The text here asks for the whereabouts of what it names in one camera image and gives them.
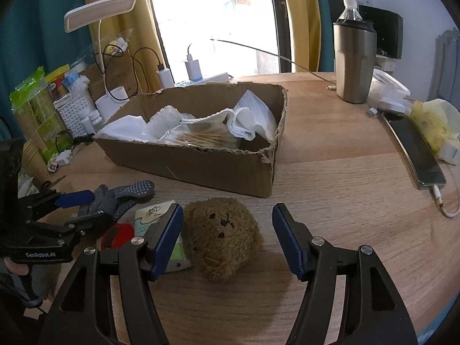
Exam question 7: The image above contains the dark sliding door frame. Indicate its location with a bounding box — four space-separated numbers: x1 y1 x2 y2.
268 0 292 74

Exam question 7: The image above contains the clear bubble wrap bag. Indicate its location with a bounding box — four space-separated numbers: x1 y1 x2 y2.
147 105 197 141

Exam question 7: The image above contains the brown cardboard sheet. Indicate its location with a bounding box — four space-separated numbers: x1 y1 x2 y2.
84 55 162 106

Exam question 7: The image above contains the white paper sheet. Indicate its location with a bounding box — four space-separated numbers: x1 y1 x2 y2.
95 115 152 142

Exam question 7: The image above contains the black wrist strap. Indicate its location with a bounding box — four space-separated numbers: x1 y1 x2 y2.
55 129 95 152

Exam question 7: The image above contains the white embossed paper towel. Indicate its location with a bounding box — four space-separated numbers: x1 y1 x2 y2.
233 90 279 141

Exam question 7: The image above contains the white charger with black cable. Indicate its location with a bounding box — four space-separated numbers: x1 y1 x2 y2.
132 47 175 94

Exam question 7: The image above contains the white power strip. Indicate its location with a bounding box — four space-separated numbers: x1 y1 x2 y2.
174 74 231 87

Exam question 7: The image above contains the yellow plush in clear bag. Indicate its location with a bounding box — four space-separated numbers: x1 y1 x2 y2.
101 29 134 58

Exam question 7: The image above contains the yellow plastic bag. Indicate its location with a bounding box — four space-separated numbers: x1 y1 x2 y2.
410 99 460 163

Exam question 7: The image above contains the white phone cable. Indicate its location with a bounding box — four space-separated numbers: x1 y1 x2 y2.
429 185 460 219

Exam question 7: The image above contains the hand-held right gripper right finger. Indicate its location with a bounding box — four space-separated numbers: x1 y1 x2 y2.
271 203 419 345

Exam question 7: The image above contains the white plug adapter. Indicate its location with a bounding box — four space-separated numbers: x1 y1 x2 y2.
367 93 412 116

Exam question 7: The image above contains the wide teal curtain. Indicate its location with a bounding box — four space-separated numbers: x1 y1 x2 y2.
0 0 97 141

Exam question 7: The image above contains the grey dotted work glove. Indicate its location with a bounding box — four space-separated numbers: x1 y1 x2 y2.
107 181 155 206
84 184 124 223

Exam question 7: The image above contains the brown teddy bear plush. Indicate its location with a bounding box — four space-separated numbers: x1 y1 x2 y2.
183 197 263 283

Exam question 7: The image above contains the white cloth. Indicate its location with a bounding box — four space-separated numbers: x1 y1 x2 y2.
227 108 258 141

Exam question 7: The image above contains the white perforated basket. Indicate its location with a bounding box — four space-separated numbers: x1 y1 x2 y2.
54 90 97 138

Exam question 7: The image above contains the cotton swab pack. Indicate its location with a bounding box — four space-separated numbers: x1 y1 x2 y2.
162 129 242 149

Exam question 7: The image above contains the red plastic object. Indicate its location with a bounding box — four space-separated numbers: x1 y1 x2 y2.
101 224 136 251

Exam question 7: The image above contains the green white tissue pack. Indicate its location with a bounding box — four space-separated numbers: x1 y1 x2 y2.
135 200 193 272

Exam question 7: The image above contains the black smartphone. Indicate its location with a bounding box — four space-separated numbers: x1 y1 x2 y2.
382 113 447 190

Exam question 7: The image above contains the white desk lamp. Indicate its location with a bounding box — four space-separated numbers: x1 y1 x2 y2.
64 0 137 123

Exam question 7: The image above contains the black monitor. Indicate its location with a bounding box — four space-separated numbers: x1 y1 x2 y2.
357 5 404 60

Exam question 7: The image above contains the thin grey wire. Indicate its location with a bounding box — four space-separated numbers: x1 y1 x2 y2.
210 38 337 84

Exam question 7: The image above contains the narrow yellow curtain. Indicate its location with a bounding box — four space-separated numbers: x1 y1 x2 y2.
279 0 322 73

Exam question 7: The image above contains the person's left hand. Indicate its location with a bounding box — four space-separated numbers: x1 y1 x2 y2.
2 257 30 277

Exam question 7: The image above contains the brown cardboard box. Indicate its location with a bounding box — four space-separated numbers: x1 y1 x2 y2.
93 82 289 198

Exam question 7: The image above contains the narrow teal curtain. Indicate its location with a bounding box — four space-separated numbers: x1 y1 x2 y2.
312 0 344 72

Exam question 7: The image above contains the stack of brown paper cups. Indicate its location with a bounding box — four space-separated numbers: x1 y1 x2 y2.
22 140 51 185

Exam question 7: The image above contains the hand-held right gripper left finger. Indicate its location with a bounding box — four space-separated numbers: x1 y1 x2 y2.
38 203 185 345

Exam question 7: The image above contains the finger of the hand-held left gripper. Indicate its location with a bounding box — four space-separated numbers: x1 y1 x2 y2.
65 212 114 238
21 190 95 220

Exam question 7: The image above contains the grey padded headboard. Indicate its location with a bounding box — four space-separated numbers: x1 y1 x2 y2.
429 29 460 101

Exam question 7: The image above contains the clear water bottle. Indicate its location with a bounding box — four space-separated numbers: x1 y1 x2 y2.
337 0 364 24

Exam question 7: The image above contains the steel tumbler with black lid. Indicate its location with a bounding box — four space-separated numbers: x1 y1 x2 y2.
332 21 377 105

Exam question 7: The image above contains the green pack of paper cups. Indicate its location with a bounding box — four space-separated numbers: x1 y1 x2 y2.
9 65 67 163

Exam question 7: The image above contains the blue white plastic bag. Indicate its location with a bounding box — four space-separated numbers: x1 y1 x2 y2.
65 70 91 94

